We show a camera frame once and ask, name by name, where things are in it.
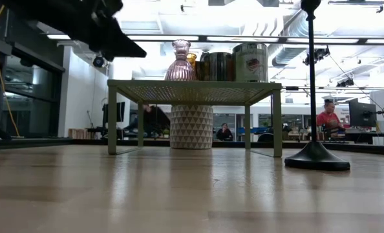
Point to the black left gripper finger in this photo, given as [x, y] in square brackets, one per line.
[117, 42]
[109, 6]

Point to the pink glass candle holder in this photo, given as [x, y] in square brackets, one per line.
[180, 69]

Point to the amber glass candle holder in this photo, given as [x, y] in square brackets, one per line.
[193, 58]

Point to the silver tin candle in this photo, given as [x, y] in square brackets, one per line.
[250, 61]
[216, 66]

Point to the black metal candlestick holder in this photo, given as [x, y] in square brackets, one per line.
[315, 158]

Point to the round black ceiling speaker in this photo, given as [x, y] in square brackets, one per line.
[98, 61]

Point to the green perforated metal shelf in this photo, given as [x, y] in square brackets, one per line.
[163, 83]

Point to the person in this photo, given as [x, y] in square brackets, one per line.
[329, 118]
[156, 118]
[224, 133]

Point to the white geometric patterned vase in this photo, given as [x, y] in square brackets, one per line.
[192, 127]

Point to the long ceiling light bar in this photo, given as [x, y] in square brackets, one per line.
[243, 39]

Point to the black ceiling spotlight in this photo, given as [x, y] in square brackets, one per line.
[345, 82]
[319, 54]

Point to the black computer monitor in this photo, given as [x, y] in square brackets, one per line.
[361, 113]

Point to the black office desk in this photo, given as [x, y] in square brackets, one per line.
[366, 136]

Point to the dark wall screen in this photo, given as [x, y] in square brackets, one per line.
[121, 111]

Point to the black aluminium table frame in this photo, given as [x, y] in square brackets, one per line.
[49, 141]

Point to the silver ceiling duct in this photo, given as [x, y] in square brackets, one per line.
[285, 55]

